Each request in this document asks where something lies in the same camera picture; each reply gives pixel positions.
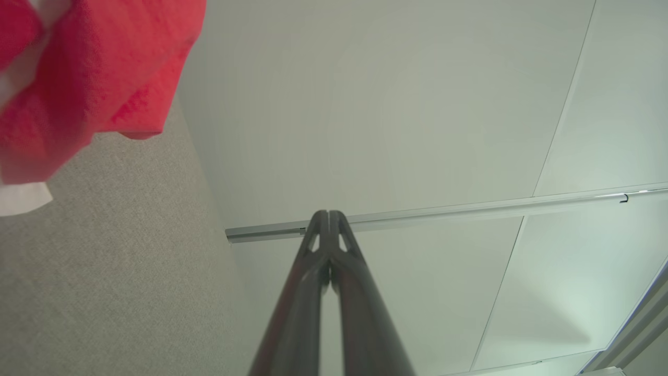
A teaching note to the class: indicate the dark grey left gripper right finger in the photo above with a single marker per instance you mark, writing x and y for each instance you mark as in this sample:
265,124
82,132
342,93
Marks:
368,334

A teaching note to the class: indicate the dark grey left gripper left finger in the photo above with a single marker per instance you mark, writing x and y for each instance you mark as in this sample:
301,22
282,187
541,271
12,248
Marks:
292,324

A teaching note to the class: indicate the red Bulls basketball jersey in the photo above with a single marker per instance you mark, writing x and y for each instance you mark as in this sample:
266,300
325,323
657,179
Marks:
104,68

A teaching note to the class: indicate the grey metal partition post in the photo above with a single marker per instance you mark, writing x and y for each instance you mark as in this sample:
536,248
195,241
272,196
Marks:
443,213
636,329

